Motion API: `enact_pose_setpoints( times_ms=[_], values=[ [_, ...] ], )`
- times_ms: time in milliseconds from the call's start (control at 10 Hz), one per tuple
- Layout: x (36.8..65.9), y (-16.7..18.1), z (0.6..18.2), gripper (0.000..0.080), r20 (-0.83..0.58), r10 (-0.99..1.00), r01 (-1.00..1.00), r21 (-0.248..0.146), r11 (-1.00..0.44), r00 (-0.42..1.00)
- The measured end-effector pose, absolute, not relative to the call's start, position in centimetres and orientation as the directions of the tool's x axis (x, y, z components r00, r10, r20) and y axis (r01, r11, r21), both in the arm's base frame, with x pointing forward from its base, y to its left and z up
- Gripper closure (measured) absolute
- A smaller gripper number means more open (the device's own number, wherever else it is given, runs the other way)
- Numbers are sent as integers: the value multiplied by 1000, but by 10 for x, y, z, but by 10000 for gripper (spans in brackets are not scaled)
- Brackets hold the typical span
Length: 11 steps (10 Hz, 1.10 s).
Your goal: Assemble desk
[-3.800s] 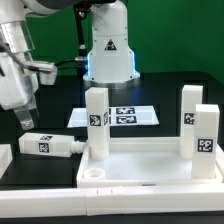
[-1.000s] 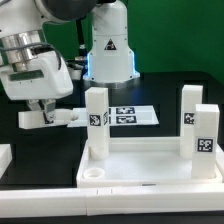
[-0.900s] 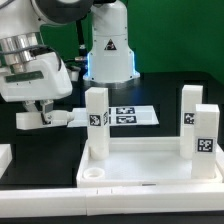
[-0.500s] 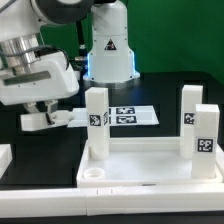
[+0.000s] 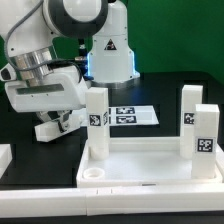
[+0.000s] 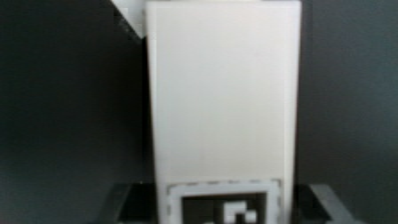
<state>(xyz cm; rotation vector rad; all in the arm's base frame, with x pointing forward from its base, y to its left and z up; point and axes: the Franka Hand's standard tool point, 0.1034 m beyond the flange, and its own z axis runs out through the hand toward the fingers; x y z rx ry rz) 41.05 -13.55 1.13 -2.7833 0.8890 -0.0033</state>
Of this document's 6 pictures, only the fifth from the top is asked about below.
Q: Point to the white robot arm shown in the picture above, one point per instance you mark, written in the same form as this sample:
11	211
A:
37	80

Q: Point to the white front fence rail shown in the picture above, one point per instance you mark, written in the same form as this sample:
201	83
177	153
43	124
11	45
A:
111	200

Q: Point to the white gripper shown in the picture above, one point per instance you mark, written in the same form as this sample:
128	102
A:
63	89

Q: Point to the white marker sheet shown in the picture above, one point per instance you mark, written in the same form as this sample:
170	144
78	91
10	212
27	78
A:
123	116

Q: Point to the white desk top tray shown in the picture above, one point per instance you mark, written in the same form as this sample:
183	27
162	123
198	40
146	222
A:
140	161

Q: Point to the white left fence block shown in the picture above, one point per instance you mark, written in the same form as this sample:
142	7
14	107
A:
5	157

